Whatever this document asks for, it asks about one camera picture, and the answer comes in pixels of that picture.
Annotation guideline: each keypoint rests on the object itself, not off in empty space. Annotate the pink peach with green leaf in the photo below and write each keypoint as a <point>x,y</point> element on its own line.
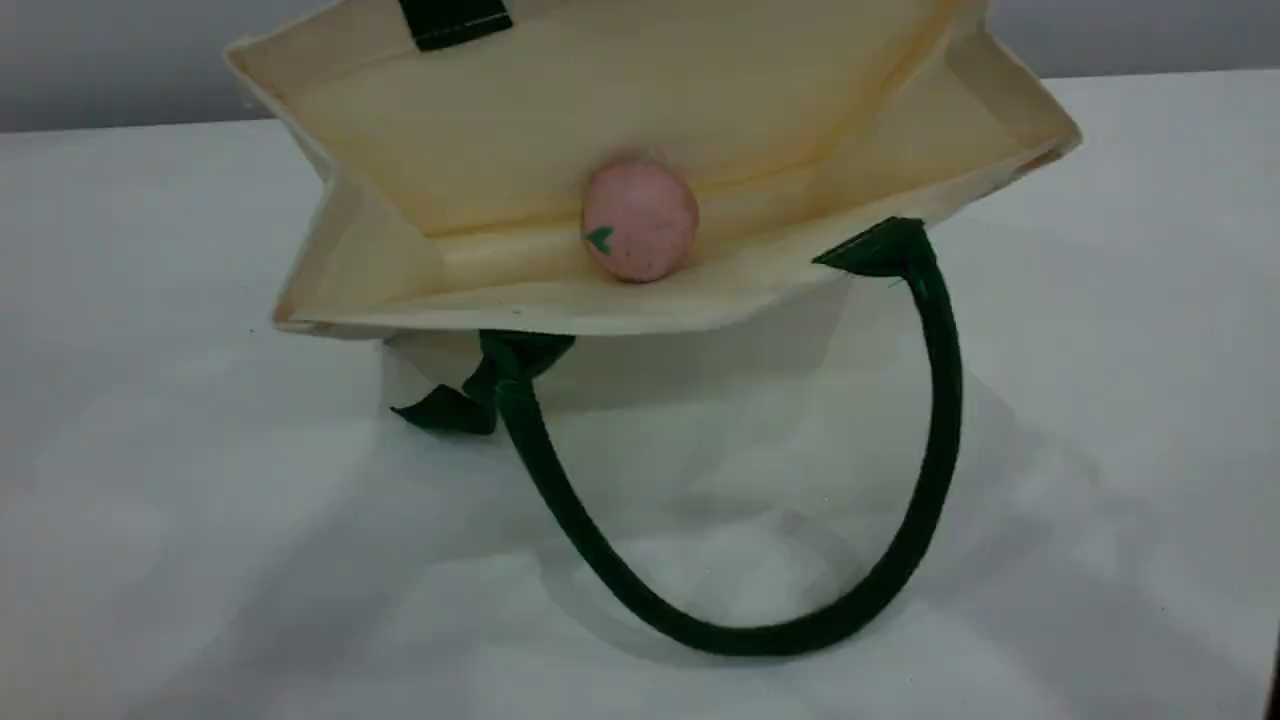
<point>645,215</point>

